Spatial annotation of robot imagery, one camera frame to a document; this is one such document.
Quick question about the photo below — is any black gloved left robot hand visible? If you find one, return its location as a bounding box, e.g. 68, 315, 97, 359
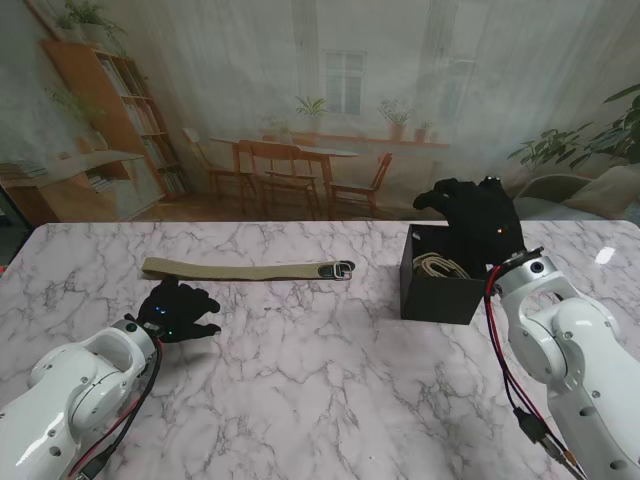
134, 276, 222, 345

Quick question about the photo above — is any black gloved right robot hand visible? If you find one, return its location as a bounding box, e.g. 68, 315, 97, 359
412, 175, 529, 274

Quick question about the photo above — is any beige woven belt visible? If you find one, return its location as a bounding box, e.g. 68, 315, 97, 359
141, 257, 357, 282
412, 252, 474, 280

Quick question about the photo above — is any black square storage box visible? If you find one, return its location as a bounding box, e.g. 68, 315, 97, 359
398, 223, 494, 326

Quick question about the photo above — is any printed room scene backdrop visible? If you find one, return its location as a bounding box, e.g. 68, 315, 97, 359
0, 0, 640, 222

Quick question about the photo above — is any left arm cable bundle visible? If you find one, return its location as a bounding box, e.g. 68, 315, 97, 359
64, 339, 164, 480

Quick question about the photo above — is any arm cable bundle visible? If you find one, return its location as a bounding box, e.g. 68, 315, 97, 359
482, 264, 589, 480
64, 339, 164, 480

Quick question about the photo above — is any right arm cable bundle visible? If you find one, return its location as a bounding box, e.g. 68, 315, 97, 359
482, 264, 589, 480

